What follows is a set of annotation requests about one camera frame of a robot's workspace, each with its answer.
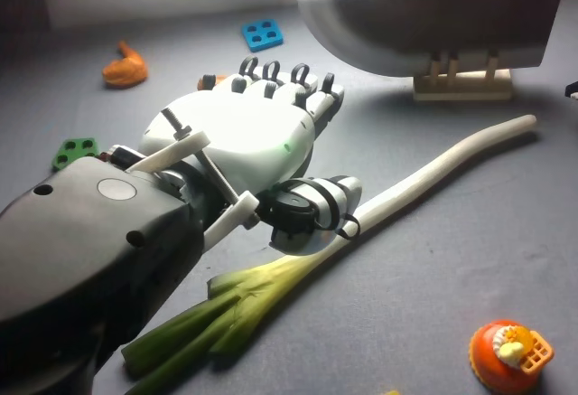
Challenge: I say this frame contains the orange toy cake with waffle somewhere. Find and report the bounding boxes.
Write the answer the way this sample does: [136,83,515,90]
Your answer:
[468,320,555,390]

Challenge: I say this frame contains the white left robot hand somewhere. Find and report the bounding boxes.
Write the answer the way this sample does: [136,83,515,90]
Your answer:
[137,55,363,256]

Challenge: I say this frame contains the wooden peg board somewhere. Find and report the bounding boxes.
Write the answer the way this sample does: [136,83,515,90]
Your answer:
[413,49,514,102]

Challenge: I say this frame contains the green pentagon wooden block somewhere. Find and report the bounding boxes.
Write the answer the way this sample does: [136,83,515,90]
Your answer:
[51,136,101,173]

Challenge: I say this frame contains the long green white leek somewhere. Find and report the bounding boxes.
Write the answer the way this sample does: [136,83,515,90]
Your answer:
[120,114,538,395]

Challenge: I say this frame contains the brown toy chicken wing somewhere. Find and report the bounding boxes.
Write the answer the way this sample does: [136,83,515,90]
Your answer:
[197,75,228,92]

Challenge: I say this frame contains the orange toy chicken drumstick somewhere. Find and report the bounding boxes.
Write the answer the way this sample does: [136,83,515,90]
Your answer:
[101,40,149,89]

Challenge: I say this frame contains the blue square four-hole block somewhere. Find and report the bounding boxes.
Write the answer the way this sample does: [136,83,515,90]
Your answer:
[240,18,285,51]

